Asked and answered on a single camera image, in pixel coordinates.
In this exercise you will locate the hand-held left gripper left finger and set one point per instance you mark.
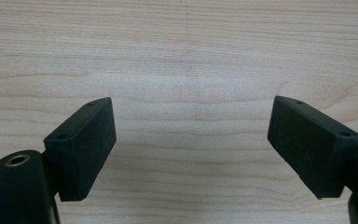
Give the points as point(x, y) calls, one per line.
point(84, 146)

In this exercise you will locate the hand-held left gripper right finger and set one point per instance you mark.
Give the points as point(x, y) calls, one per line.
point(310, 146)

